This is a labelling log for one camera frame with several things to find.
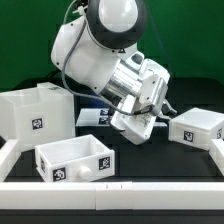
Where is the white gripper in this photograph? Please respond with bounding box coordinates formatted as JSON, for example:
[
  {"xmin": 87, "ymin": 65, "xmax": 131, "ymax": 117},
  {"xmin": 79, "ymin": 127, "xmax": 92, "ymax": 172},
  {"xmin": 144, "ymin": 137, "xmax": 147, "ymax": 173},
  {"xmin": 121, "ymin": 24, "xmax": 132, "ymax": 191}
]
[{"xmin": 111, "ymin": 59, "xmax": 177, "ymax": 145}]

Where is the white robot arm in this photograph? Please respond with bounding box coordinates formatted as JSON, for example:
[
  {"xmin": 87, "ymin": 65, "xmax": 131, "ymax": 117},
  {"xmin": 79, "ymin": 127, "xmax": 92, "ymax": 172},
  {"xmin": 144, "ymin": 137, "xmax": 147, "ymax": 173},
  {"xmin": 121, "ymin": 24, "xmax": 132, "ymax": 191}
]
[{"xmin": 51, "ymin": 0, "xmax": 174, "ymax": 145}]

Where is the white drawer with knob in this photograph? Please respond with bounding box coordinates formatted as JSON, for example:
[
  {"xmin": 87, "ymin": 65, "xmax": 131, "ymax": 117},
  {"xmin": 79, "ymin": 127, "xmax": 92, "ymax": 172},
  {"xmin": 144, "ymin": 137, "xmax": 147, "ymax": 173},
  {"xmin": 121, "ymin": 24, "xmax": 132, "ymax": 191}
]
[{"xmin": 35, "ymin": 134, "xmax": 115, "ymax": 182}]

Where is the large white drawer cabinet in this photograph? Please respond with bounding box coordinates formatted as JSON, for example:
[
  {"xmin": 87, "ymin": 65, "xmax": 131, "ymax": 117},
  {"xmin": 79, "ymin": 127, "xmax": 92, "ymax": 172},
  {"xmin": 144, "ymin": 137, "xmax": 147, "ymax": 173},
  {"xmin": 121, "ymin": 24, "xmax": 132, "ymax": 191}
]
[{"xmin": 0, "ymin": 82, "xmax": 75, "ymax": 152}]

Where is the white marker tag board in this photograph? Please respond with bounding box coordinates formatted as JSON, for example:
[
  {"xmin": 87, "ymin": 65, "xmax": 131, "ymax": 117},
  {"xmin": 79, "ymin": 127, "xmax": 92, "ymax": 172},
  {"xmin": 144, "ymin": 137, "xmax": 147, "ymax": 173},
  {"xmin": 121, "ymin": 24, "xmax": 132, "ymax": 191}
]
[{"xmin": 75, "ymin": 108, "xmax": 168, "ymax": 128}]

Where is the white right rail block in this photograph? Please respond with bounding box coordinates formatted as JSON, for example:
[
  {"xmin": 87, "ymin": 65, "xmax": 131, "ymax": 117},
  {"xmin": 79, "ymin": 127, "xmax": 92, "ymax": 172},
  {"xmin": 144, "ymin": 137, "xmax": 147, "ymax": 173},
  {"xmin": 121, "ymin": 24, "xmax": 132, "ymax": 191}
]
[{"xmin": 209, "ymin": 139, "xmax": 224, "ymax": 176}]

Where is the white rail block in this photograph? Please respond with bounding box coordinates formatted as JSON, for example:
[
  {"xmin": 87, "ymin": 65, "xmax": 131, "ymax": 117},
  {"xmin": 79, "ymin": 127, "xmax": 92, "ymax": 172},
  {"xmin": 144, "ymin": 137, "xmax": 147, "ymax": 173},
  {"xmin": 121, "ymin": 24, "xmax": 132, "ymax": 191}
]
[
  {"xmin": 209, "ymin": 139, "xmax": 224, "ymax": 176},
  {"xmin": 0, "ymin": 139, "xmax": 21, "ymax": 182}
]

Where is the white front rail bar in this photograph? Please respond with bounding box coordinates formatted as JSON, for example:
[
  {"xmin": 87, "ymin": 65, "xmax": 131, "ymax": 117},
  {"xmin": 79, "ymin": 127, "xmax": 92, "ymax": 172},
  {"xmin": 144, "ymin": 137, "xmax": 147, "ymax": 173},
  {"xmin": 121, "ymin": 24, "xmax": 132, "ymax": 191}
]
[{"xmin": 0, "ymin": 182, "xmax": 224, "ymax": 210}]

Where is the grey cable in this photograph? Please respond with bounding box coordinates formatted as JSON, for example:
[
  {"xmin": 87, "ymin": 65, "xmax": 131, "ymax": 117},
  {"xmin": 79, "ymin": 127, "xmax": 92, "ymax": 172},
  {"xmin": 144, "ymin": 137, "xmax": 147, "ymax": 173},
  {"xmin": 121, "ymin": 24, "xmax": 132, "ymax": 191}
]
[{"xmin": 62, "ymin": 0, "xmax": 83, "ymax": 24}]

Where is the white left rail block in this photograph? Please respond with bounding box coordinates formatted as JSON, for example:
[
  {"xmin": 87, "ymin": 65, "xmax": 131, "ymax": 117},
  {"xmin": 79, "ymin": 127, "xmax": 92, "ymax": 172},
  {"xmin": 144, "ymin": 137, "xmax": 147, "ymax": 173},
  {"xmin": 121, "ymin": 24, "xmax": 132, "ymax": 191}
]
[{"xmin": 0, "ymin": 139, "xmax": 21, "ymax": 182}]

